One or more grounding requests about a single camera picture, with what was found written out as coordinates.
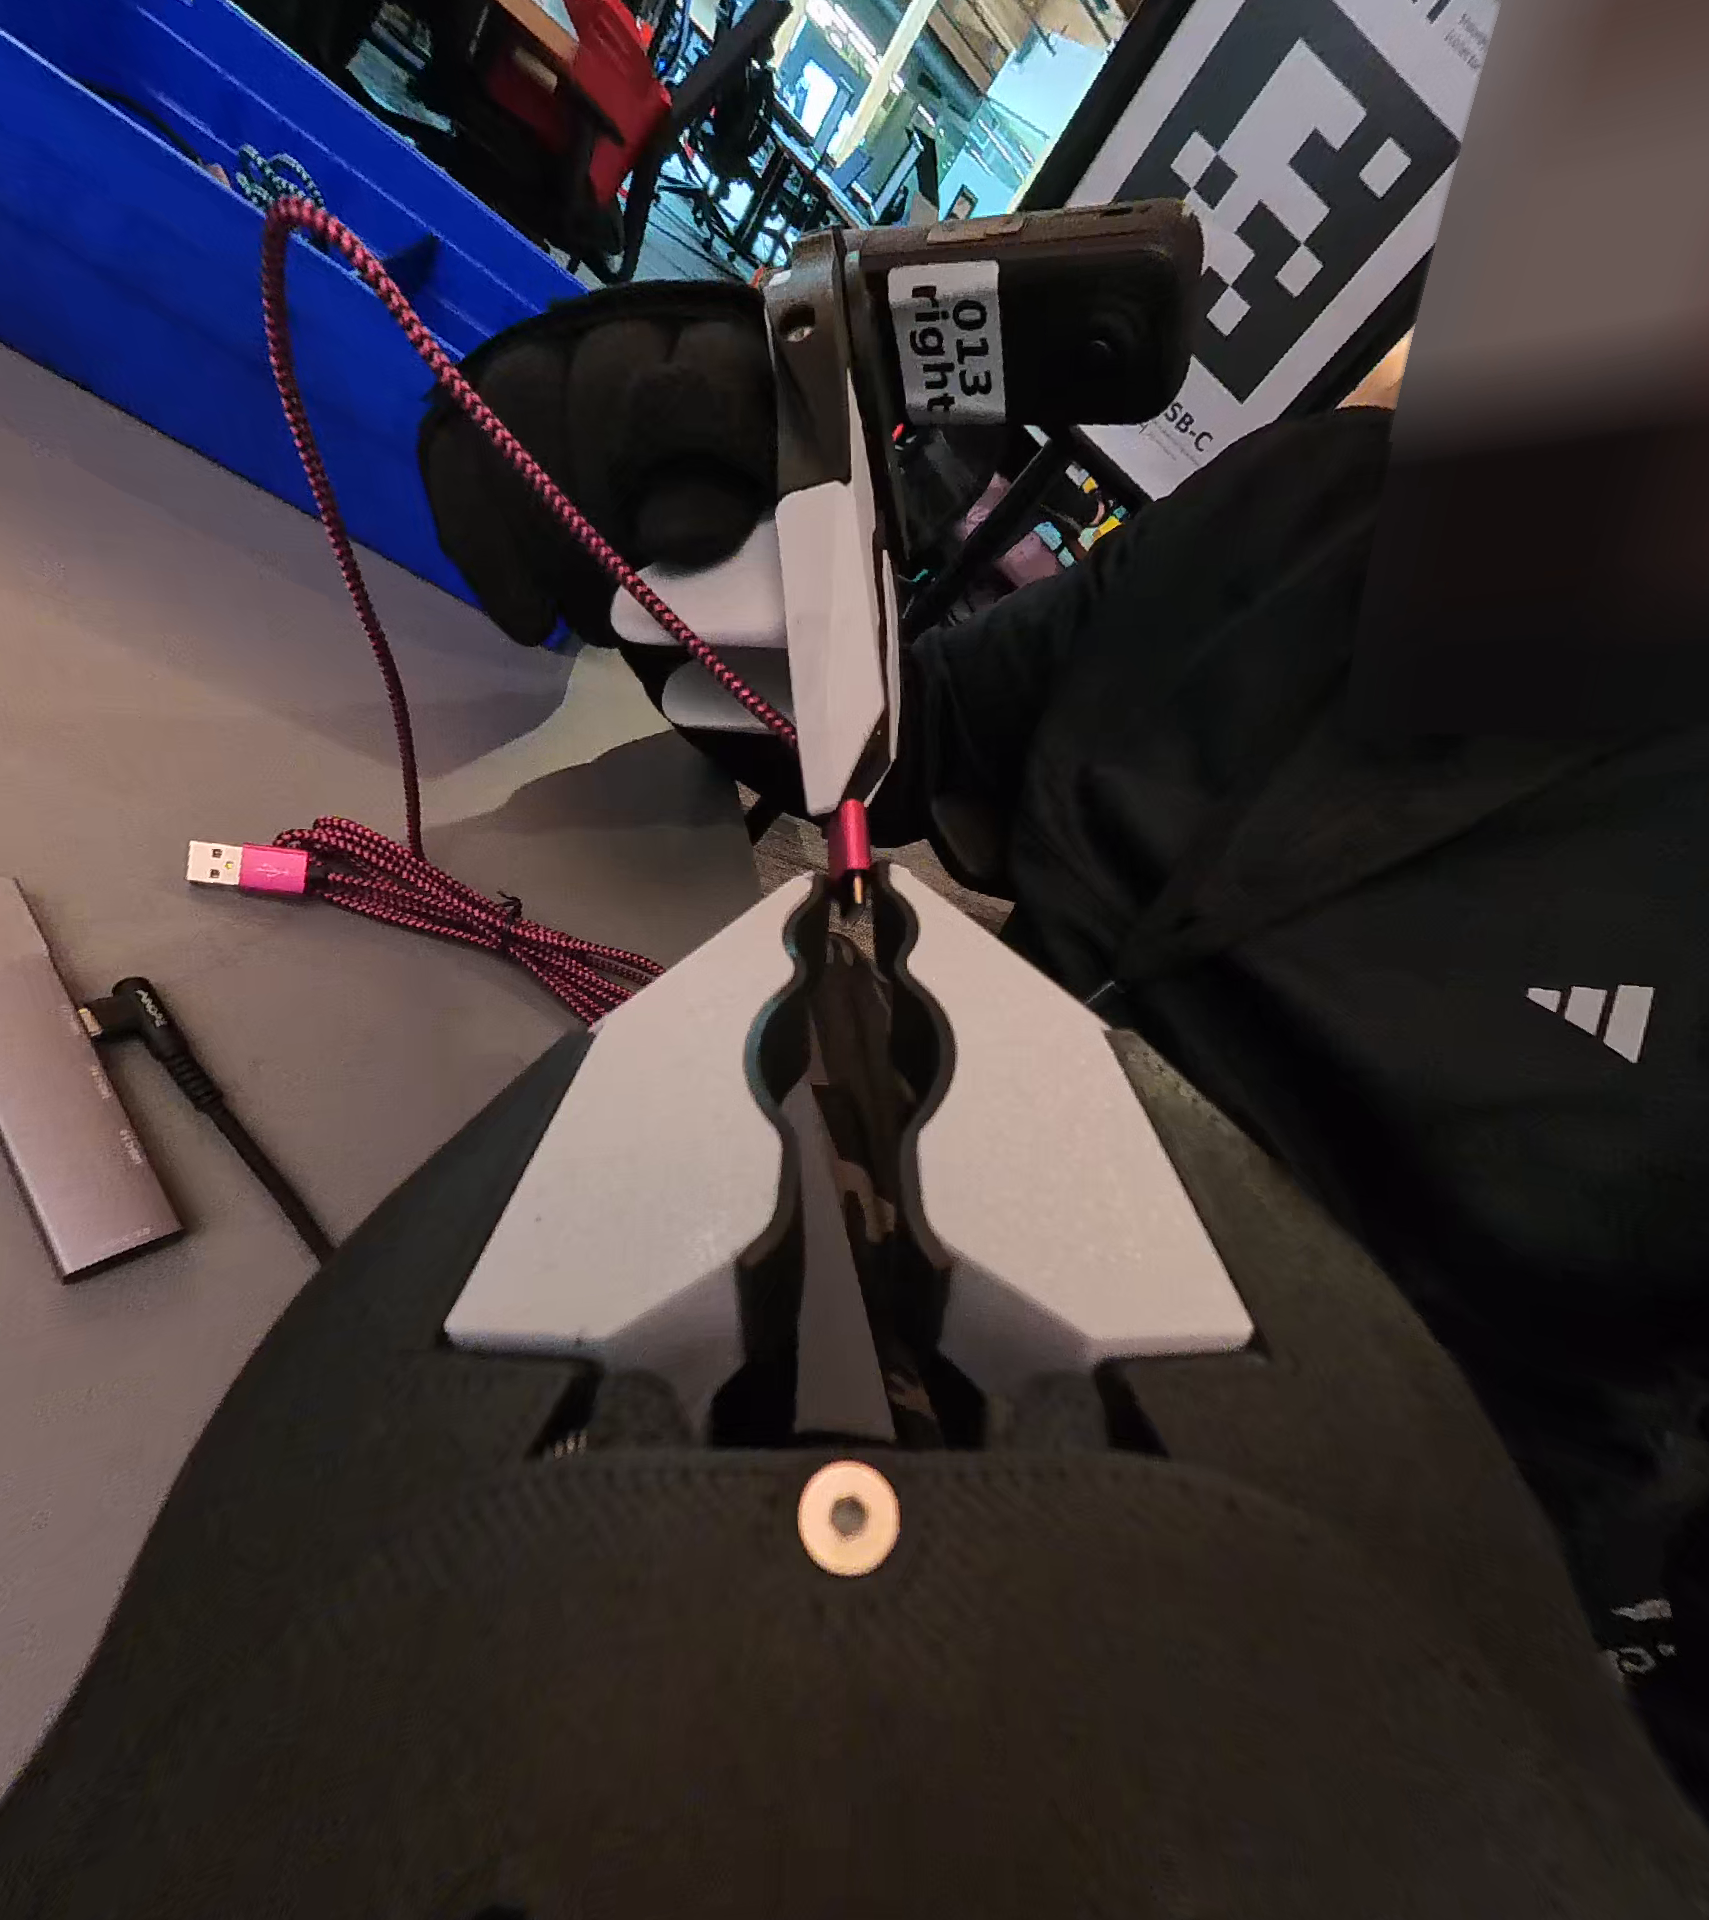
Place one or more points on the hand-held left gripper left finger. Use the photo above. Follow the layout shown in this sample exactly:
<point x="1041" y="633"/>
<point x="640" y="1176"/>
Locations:
<point x="596" y="1199"/>

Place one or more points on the grey usb hub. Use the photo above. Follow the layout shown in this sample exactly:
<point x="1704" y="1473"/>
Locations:
<point x="46" y="1113"/>

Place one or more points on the person's right forearm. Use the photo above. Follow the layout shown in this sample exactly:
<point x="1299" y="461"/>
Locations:
<point x="1168" y="643"/>

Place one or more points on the tagged blue plastic bin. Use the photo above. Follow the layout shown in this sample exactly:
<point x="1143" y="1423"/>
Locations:
<point x="118" y="271"/>

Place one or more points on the person's camouflage trousers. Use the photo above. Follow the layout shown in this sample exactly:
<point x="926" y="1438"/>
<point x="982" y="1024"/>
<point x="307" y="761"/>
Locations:
<point x="879" y="1141"/>

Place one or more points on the black framed marker sign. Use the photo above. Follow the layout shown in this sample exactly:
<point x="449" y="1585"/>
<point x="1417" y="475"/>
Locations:
<point x="1304" y="180"/>

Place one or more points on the person's black jacket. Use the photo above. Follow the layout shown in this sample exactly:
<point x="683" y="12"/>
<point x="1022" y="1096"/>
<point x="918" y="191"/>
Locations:
<point x="1547" y="1123"/>

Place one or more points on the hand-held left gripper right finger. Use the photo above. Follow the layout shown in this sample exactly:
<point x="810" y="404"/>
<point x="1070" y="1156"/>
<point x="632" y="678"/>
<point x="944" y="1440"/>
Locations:
<point x="1090" y="1199"/>

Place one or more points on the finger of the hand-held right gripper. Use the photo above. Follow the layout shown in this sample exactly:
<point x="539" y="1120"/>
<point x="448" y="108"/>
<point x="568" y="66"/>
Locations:
<point x="840" y="643"/>

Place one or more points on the red plastic case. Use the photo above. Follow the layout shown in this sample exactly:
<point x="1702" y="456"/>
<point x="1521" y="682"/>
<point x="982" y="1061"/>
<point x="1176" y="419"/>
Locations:
<point x="585" y="74"/>

